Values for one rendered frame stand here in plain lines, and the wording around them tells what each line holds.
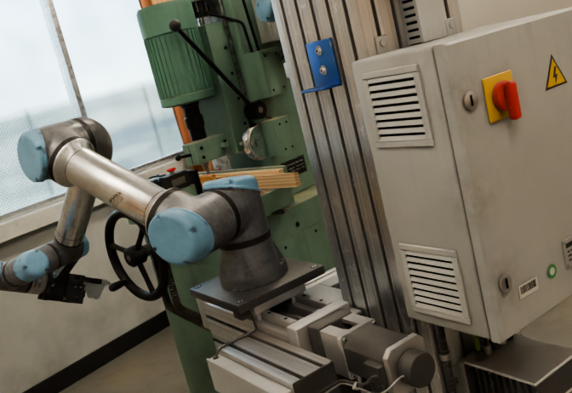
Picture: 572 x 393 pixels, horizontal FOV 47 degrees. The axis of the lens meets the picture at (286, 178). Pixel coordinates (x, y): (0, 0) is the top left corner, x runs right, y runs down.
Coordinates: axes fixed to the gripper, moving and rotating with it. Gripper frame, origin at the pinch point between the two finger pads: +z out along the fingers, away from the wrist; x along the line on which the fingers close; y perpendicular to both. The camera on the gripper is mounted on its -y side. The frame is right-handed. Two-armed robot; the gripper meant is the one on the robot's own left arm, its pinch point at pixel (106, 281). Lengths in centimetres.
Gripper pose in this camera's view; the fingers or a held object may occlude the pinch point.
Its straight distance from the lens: 207.4
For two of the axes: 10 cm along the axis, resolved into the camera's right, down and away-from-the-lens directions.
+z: 6.9, 2.2, 6.9
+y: -1.2, 9.7, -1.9
